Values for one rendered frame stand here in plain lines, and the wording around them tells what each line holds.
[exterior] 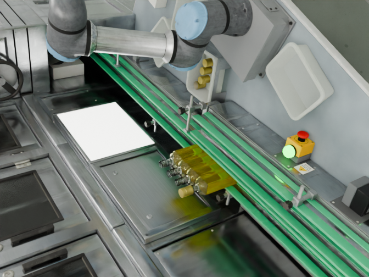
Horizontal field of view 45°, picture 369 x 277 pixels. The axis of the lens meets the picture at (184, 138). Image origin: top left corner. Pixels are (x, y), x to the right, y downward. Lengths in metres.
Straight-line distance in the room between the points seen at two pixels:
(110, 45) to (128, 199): 0.59
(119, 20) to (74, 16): 1.07
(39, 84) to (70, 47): 0.97
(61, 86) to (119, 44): 1.05
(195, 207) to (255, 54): 0.62
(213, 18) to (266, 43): 0.20
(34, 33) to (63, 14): 0.91
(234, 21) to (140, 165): 0.74
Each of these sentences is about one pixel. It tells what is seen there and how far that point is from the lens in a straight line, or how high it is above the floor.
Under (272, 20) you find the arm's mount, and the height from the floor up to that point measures 0.84.
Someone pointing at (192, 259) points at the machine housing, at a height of 1.20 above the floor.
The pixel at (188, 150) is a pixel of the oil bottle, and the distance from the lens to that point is 1.75.
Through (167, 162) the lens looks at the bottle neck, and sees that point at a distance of 1.70.
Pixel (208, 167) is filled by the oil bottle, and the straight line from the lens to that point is 1.68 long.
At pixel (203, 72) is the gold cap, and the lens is 1.91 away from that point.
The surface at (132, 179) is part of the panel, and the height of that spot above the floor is 1.20.
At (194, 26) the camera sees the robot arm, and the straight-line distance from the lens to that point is 1.46.
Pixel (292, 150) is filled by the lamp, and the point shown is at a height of 0.84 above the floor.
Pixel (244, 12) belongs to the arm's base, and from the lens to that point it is 1.57.
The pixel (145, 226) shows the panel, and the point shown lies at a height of 1.28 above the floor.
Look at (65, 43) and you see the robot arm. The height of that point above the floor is 1.44.
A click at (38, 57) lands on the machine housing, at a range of 2.36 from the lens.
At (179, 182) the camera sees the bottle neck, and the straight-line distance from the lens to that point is 1.62.
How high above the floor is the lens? 1.91
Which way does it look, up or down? 31 degrees down
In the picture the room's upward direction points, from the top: 106 degrees counter-clockwise
